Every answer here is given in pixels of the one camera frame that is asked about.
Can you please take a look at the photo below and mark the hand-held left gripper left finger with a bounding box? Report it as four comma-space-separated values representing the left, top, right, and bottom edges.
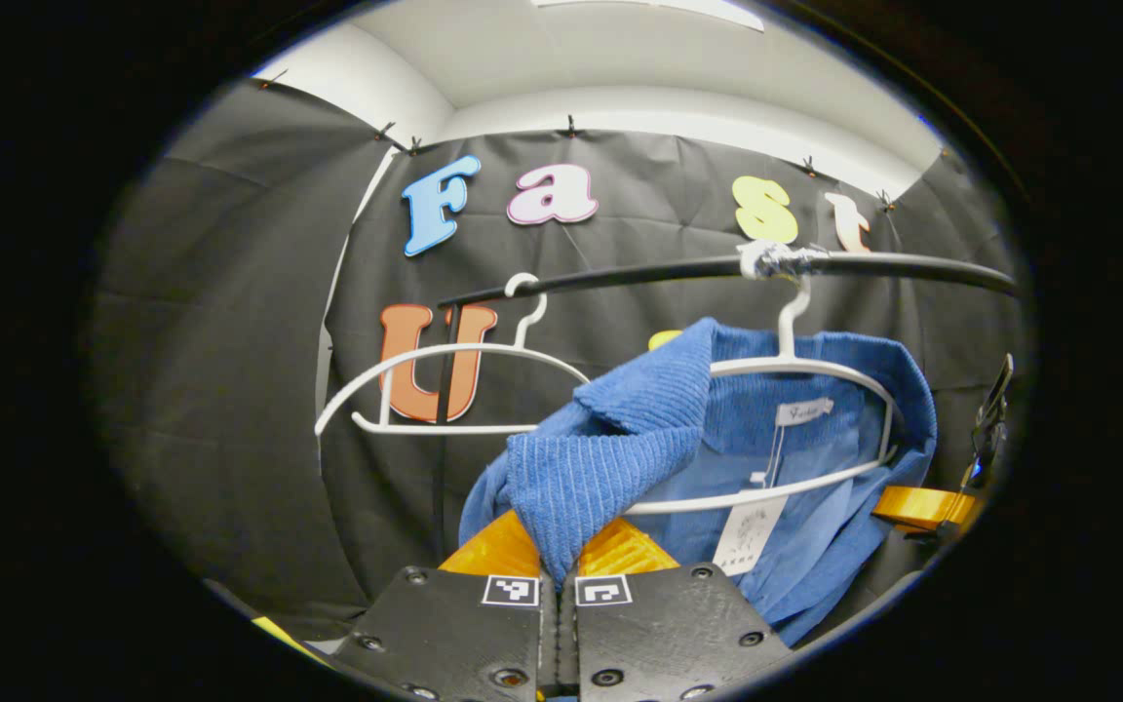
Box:
332, 509, 561, 702

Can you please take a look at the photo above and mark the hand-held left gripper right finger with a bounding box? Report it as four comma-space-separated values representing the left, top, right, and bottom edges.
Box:
561, 517, 798, 702

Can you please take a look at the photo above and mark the blue corduroy jacket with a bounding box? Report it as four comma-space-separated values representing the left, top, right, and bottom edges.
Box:
459, 317, 940, 649

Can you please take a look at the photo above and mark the black metal clothes rack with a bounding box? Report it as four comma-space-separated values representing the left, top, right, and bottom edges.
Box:
435, 249, 1019, 566

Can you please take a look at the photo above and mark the white plastic clothes hanger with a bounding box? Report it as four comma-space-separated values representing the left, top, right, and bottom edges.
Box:
315, 273, 592, 437

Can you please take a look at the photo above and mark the white hanger with taped hook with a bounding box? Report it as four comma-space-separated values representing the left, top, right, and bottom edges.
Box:
620, 242, 906, 518

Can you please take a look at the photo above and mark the ceiling light panel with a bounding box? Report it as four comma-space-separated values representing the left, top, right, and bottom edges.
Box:
532, 0, 767, 32

